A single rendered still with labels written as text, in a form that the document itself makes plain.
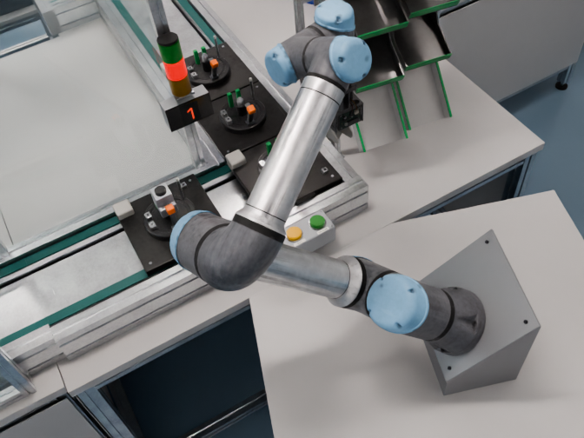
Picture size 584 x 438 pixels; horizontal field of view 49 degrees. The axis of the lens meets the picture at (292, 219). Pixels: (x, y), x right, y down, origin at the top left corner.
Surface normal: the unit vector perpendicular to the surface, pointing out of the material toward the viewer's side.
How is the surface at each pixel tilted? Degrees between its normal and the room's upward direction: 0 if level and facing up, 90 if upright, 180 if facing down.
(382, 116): 45
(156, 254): 0
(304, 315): 0
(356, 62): 63
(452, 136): 0
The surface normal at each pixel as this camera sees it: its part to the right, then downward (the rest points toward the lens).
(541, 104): -0.07, -0.61
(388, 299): -0.68, -0.25
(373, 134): 0.18, 0.08
